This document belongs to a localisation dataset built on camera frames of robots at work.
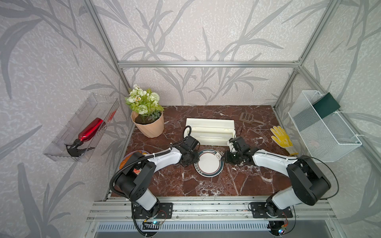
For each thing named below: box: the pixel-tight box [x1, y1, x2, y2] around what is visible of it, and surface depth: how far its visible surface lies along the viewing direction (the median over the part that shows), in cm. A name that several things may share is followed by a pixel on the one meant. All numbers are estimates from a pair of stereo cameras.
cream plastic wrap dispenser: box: [183, 118, 237, 147], surface depth 99 cm
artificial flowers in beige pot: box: [125, 84, 165, 139], surface depth 88 cm
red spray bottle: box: [63, 117, 104, 158], surface depth 63 cm
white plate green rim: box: [193, 148, 225, 178], surface depth 91 cm
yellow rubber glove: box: [269, 125, 299, 156], surface depth 104 cm
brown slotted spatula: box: [239, 112, 266, 125], surface depth 114 cm
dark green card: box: [312, 92, 341, 119], surface depth 72 cm
